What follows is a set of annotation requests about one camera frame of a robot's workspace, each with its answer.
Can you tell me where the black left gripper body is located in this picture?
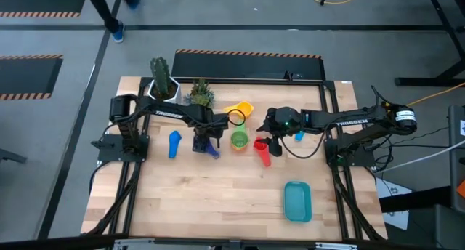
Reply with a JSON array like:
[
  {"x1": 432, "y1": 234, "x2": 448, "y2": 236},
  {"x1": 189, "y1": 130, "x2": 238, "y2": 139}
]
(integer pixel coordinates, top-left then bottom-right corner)
[{"x1": 187, "y1": 110, "x2": 230, "y2": 141}]

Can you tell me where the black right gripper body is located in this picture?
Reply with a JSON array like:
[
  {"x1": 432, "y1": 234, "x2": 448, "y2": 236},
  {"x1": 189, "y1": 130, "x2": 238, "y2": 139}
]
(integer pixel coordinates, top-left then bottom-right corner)
[{"x1": 263, "y1": 107, "x2": 283, "y2": 158}]

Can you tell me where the dark blue measuring cup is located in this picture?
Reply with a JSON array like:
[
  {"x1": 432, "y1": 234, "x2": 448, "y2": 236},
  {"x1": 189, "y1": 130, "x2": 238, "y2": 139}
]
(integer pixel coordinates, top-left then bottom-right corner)
[{"x1": 192, "y1": 133, "x2": 222, "y2": 160}]

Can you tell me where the red measuring cup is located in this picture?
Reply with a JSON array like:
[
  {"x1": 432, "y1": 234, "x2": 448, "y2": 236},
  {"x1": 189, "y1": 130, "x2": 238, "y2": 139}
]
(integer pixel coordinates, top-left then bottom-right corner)
[{"x1": 253, "y1": 136, "x2": 272, "y2": 168}]

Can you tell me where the orange measuring cup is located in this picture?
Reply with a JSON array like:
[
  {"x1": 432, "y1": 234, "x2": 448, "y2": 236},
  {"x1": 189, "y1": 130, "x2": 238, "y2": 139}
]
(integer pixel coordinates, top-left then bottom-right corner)
[{"x1": 230, "y1": 129, "x2": 251, "y2": 152}]

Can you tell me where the yellow measuring cup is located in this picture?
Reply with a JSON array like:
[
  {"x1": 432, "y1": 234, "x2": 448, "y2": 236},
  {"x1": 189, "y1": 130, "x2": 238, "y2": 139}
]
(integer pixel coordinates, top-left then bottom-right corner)
[{"x1": 222, "y1": 100, "x2": 255, "y2": 122}]

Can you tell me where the teal plastic basket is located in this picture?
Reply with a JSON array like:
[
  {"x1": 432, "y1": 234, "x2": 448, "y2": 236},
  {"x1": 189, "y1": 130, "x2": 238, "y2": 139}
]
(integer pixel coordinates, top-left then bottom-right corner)
[{"x1": 283, "y1": 180, "x2": 313, "y2": 224}]

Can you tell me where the green succulent plant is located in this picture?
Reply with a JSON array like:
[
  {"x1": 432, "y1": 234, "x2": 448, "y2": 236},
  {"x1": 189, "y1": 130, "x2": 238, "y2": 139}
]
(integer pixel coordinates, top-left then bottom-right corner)
[{"x1": 184, "y1": 77, "x2": 216, "y2": 108}]

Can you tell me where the green cactus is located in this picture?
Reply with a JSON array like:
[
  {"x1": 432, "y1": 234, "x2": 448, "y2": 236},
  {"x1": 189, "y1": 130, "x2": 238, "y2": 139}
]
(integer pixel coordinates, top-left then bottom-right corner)
[{"x1": 150, "y1": 56, "x2": 172, "y2": 98}]

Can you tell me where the white paper sheet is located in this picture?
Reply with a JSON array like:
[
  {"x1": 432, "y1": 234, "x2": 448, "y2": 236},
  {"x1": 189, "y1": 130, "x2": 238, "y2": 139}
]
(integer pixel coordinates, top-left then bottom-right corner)
[{"x1": 376, "y1": 177, "x2": 410, "y2": 231}]

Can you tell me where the person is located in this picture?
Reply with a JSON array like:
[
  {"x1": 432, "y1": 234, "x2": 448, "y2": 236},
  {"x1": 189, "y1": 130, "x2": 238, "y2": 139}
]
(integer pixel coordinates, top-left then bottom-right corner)
[{"x1": 85, "y1": 0, "x2": 142, "y2": 44}]

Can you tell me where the black furniture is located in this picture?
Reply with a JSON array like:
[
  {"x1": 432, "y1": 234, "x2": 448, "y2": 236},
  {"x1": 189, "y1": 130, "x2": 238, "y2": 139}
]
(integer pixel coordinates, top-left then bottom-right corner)
[{"x1": 379, "y1": 186, "x2": 465, "y2": 250}]

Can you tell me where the grey cabinet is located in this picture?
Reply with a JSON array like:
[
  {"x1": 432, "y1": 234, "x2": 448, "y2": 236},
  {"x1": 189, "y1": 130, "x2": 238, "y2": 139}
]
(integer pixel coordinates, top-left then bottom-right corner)
[{"x1": 448, "y1": 104, "x2": 465, "y2": 213}]

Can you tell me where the black chair leg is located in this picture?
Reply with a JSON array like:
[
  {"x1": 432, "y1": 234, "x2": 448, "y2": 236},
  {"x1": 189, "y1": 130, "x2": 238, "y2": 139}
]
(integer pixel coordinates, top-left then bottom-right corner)
[{"x1": 0, "y1": 148, "x2": 28, "y2": 164}]

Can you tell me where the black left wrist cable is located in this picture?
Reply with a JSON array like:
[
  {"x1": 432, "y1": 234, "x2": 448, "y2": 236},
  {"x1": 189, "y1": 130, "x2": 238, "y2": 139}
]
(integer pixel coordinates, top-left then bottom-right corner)
[{"x1": 225, "y1": 109, "x2": 247, "y2": 127}]

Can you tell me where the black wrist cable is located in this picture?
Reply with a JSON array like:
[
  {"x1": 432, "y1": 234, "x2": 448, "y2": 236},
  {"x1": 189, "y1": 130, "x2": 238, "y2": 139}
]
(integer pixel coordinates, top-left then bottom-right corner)
[
  {"x1": 280, "y1": 124, "x2": 330, "y2": 161},
  {"x1": 225, "y1": 109, "x2": 247, "y2": 127}
]

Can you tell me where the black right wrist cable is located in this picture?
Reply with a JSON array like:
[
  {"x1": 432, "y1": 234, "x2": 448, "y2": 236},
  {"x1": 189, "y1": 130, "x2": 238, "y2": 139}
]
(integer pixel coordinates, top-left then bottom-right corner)
[{"x1": 280, "y1": 124, "x2": 330, "y2": 161}]

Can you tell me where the black aluminium table frame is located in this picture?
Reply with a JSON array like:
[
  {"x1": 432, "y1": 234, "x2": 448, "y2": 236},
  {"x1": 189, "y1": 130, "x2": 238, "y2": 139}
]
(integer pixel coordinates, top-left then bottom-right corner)
[{"x1": 86, "y1": 76, "x2": 388, "y2": 243}]

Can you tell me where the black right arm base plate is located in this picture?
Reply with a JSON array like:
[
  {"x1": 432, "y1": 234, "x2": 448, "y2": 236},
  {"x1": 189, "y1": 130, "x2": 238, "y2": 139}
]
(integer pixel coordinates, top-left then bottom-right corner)
[{"x1": 324, "y1": 137, "x2": 376, "y2": 168}]

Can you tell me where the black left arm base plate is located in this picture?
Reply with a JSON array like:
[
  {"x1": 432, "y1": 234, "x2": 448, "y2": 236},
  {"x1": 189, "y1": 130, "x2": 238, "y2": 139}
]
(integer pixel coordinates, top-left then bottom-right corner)
[{"x1": 90, "y1": 133, "x2": 150, "y2": 163}]

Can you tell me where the silver bracket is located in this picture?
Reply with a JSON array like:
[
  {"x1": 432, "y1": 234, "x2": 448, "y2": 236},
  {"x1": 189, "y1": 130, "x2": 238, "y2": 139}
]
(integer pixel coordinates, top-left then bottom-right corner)
[
  {"x1": 314, "y1": 242, "x2": 359, "y2": 250},
  {"x1": 112, "y1": 238, "x2": 157, "y2": 250}
]

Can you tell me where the black cable bundle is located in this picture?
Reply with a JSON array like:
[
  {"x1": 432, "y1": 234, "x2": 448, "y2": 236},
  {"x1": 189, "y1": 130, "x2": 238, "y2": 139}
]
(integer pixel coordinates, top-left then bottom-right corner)
[{"x1": 370, "y1": 126, "x2": 451, "y2": 174}]

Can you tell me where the white cable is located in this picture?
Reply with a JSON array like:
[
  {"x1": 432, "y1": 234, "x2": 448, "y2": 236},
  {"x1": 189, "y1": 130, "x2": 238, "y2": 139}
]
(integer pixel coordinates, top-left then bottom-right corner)
[{"x1": 377, "y1": 139, "x2": 465, "y2": 174}]

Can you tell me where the black metal stand frame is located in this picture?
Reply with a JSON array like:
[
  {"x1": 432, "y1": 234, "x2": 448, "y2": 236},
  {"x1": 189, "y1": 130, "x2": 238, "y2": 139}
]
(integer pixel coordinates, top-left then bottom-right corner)
[{"x1": 394, "y1": 0, "x2": 465, "y2": 87}]

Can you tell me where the yellow extension cord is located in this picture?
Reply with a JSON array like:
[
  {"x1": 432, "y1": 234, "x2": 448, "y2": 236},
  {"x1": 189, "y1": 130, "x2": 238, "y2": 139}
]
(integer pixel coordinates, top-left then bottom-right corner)
[{"x1": 405, "y1": 81, "x2": 465, "y2": 108}]

